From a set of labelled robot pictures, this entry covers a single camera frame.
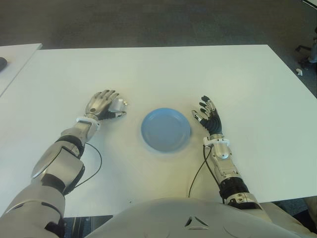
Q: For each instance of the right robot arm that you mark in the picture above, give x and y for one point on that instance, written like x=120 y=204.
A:
x=223 y=163

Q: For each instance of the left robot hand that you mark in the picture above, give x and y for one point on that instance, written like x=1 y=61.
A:
x=97 y=105

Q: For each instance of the blue plate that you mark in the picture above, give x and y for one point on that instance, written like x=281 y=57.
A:
x=166 y=130

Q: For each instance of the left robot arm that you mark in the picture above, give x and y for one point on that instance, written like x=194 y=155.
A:
x=62 y=161

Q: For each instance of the white charger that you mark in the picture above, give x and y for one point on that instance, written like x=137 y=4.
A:
x=117 y=106

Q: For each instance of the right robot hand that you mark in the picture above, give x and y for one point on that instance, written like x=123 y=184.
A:
x=213 y=122

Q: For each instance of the small white floor object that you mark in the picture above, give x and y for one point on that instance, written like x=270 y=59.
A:
x=299 y=72

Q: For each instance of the distant white table edge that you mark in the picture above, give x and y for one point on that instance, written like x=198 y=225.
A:
x=310 y=1

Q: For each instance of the neighbouring white table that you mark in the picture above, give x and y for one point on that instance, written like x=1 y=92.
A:
x=17 y=57

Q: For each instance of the black office chair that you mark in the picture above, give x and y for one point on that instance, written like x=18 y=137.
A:
x=303 y=48

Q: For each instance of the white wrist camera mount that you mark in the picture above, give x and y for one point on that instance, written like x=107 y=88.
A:
x=218 y=140
x=84 y=120

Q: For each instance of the seated person in jeans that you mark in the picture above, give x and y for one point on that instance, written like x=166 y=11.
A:
x=313 y=53

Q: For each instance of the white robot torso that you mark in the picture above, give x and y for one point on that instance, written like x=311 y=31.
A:
x=161 y=218

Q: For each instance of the black object on neighbouring table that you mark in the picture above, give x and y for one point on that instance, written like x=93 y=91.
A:
x=3 y=63

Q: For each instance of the beige fabric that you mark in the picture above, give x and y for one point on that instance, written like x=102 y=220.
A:
x=280 y=213

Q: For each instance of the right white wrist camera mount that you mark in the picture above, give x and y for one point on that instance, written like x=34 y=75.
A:
x=218 y=140

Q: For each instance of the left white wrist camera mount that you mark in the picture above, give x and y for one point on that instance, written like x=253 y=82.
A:
x=84 y=120

